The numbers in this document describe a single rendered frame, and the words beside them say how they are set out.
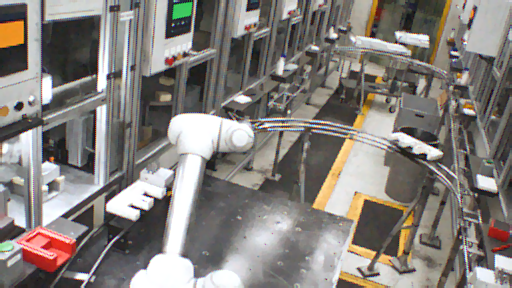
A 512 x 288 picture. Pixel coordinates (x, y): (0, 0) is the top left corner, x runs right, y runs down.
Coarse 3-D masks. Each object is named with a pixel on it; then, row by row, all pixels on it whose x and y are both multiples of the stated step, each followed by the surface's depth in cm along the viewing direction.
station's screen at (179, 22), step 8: (176, 0) 222; (184, 0) 229; (192, 0) 237; (176, 8) 224; (184, 8) 232; (192, 8) 240; (176, 16) 226; (184, 16) 234; (176, 24) 229; (184, 24) 236; (176, 32) 231
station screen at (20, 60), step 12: (24, 12) 138; (0, 24) 131; (24, 24) 139; (24, 36) 140; (0, 48) 133; (12, 48) 137; (24, 48) 142; (0, 60) 134; (12, 60) 139; (24, 60) 143
